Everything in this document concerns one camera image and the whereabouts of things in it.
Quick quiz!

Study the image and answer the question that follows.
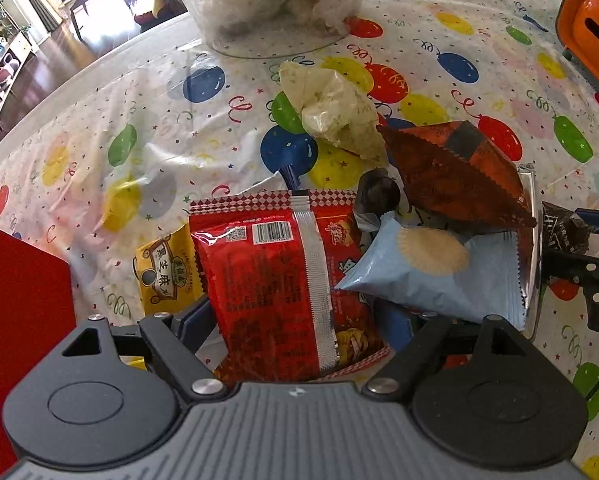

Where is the cream white snack bag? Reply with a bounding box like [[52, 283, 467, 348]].
[[278, 61, 388, 166]]

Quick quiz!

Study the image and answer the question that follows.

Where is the brown red zigzag snack bag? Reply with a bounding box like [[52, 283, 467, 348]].
[[377, 122, 537, 230]]

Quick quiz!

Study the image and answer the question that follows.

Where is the yellow sesame snack packet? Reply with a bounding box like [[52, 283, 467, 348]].
[[133, 224, 204, 315]]

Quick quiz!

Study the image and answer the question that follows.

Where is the light blue cookie packet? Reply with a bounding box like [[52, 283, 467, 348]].
[[336, 212, 526, 330]]

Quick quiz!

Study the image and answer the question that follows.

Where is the large clear plastic bag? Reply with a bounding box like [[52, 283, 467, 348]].
[[183, 0, 362, 58]]

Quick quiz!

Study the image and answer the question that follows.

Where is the silver foil snack bar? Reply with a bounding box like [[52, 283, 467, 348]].
[[517, 164, 543, 340]]

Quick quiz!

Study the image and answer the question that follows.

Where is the dark brown candy packet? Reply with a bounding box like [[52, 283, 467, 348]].
[[542, 202, 598, 255]]

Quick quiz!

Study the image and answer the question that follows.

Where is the red cardboard box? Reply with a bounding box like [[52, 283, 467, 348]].
[[0, 230, 76, 474]]

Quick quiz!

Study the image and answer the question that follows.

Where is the round dark wrapped candy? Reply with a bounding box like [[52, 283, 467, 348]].
[[354, 168, 401, 233]]

